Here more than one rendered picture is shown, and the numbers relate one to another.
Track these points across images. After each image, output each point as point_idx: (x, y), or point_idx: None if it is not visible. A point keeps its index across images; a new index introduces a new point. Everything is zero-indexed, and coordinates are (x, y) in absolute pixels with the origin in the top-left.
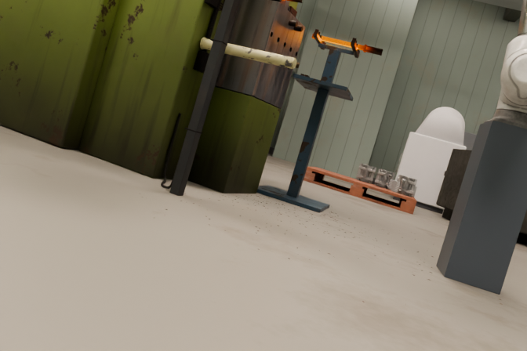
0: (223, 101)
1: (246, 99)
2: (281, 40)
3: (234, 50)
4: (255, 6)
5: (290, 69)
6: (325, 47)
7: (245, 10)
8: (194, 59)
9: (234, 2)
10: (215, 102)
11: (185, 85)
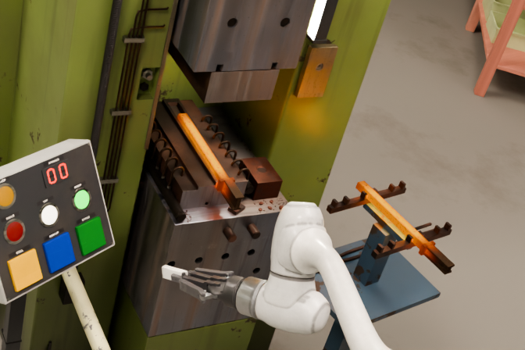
0: (130, 319)
1: (144, 338)
2: (212, 255)
3: (76, 312)
4: (157, 210)
5: (264, 270)
6: (371, 214)
7: (151, 208)
8: (56, 286)
9: (12, 302)
10: (124, 312)
11: (49, 313)
